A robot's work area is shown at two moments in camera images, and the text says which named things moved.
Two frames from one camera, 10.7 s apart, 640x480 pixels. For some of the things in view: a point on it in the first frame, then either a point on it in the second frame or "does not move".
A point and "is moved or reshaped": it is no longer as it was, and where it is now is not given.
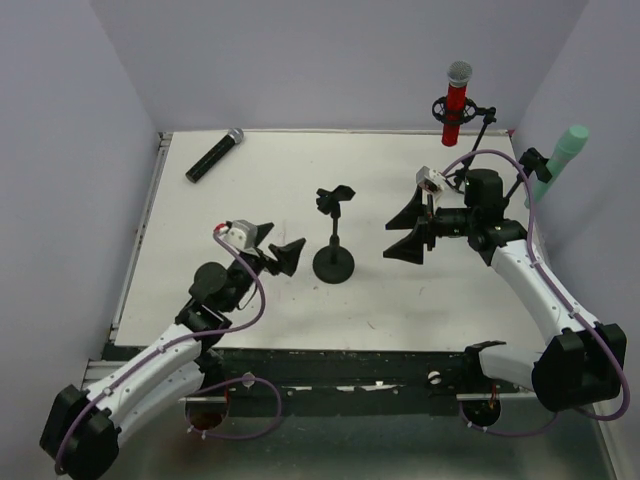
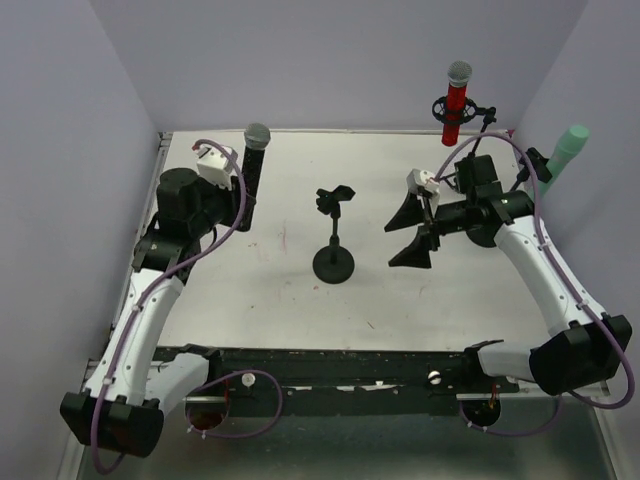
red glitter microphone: [458, 75] does not move
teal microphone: [564, 151] does not move
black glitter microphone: [233, 135] is moved or reshaped
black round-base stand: [333, 264] does not move
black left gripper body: [265, 255] to [246, 198]
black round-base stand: [532, 160] does not move
